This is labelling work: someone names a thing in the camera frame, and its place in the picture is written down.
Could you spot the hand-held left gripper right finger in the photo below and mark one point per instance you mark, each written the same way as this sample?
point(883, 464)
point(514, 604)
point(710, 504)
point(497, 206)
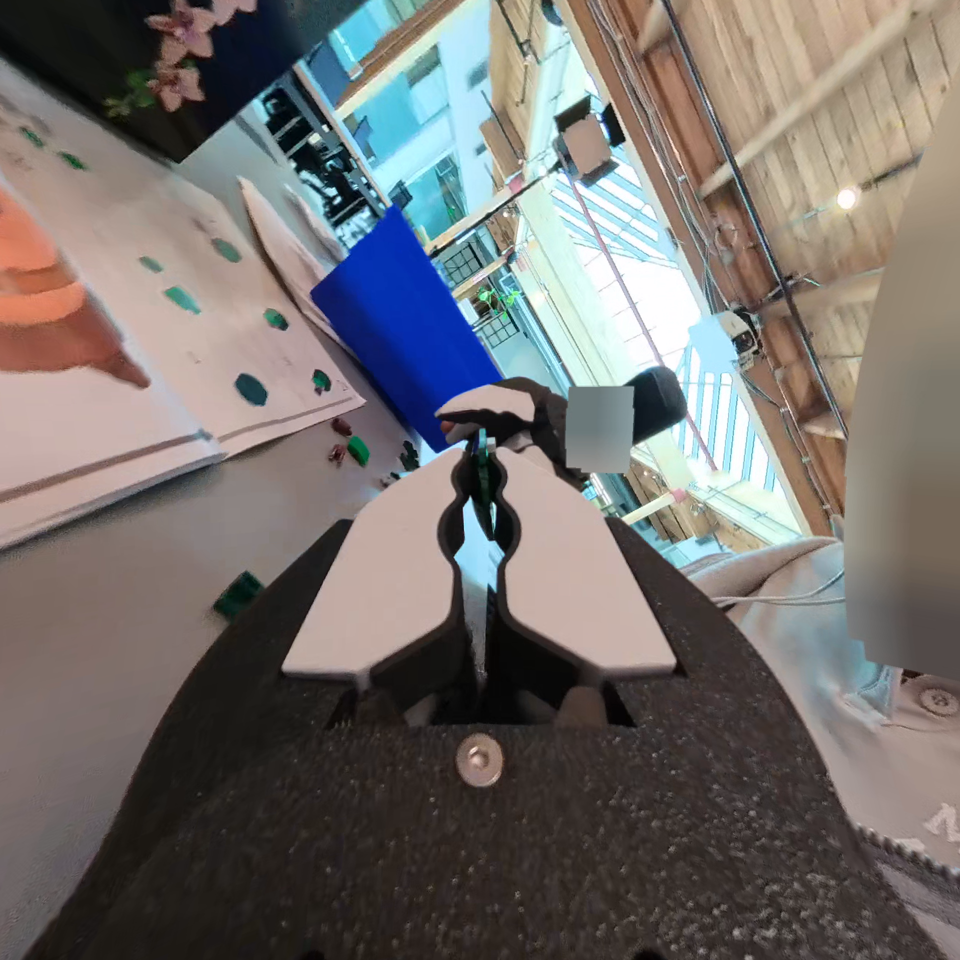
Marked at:
point(577, 592)

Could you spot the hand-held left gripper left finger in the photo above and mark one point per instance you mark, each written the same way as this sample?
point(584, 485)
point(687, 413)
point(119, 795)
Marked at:
point(375, 592)

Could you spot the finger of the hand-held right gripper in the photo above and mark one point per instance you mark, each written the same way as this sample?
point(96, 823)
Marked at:
point(519, 444)
point(484, 401)

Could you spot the green leaf brick piece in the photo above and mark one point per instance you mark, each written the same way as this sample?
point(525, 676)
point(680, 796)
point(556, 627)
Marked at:
point(484, 487)

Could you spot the small brown brick piece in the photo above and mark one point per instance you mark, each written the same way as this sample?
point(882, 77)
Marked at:
point(341, 427)
point(337, 454)

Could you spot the small green brick piece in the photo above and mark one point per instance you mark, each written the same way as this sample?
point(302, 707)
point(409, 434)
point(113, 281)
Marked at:
point(409, 454)

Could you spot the green potted plant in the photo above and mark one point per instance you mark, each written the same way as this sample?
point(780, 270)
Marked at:
point(499, 297)

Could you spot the blue plastic bin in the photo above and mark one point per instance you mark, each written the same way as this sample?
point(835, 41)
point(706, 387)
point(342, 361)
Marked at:
point(397, 337)

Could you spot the bright green studded plate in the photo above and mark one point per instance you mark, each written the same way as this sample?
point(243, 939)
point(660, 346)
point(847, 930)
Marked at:
point(358, 450)

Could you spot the dark green smooth tile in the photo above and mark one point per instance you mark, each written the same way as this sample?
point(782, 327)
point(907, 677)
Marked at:
point(238, 594)

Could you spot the person in beige hoodie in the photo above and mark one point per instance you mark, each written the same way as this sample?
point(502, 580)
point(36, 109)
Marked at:
point(787, 675)

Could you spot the white paper bag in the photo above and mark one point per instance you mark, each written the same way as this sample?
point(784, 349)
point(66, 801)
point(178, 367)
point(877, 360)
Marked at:
point(285, 240)

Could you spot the studio light panel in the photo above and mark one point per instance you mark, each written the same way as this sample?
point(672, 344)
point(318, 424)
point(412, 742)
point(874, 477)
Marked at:
point(589, 146)

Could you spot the round ceiling lamp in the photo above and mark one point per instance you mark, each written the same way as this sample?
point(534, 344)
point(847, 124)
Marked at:
point(846, 197)

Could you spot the open instruction booklet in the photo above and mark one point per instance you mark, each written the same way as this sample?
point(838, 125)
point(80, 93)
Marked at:
point(135, 210)

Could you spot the dark orchid set box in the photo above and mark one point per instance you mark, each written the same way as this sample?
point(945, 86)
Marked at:
point(75, 75)

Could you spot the white ceiling camera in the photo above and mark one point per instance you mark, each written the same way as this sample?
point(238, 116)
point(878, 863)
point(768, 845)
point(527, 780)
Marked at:
point(739, 334)

